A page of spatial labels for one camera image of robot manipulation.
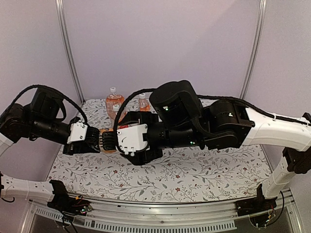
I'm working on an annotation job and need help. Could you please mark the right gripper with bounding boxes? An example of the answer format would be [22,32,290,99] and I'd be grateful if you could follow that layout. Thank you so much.
[120,110,202,165]

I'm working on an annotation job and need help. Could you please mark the milk tea bottle dark label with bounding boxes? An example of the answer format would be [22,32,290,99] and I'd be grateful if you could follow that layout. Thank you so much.
[99,128,117,153]

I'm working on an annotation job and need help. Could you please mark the orange tea bottle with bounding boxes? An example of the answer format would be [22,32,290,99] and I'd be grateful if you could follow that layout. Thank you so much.
[138,93,150,112]
[110,104,126,127]
[105,87,124,115]

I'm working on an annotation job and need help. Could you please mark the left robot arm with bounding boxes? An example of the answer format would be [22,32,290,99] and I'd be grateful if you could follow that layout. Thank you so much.
[0,84,100,216]

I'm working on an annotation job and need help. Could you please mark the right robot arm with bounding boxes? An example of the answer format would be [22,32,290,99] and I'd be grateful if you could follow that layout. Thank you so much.
[100,80,311,212]

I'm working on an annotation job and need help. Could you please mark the orange tea bottle front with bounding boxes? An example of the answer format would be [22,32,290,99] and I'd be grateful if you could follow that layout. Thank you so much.
[110,104,126,127]

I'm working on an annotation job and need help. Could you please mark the floral tablecloth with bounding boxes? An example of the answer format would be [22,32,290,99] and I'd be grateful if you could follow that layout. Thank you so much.
[46,98,274,203]

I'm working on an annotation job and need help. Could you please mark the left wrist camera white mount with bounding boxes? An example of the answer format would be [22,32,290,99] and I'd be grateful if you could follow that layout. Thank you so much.
[67,120,88,144]

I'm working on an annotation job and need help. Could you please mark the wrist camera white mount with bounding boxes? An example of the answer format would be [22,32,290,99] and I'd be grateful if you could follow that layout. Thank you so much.
[67,120,88,144]
[117,124,149,156]

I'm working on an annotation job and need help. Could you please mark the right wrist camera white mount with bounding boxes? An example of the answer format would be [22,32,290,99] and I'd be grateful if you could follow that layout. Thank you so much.
[117,124,149,156]

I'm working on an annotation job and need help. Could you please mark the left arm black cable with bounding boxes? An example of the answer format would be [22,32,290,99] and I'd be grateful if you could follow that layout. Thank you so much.
[13,84,88,127]

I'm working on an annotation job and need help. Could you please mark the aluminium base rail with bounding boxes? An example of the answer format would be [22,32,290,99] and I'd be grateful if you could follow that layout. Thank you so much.
[21,189,307,233]

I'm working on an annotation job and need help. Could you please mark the left aluminium corner post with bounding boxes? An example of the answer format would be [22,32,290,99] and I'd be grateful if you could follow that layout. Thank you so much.
[55,0,85,103]

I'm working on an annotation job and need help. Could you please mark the aluminium corner post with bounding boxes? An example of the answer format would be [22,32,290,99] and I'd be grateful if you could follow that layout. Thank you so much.
[55,0,85,103]
[240,0,267,100]

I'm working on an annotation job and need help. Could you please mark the right aluminium corner post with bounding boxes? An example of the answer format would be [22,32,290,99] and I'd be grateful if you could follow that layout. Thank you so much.
[240,0,267,100]

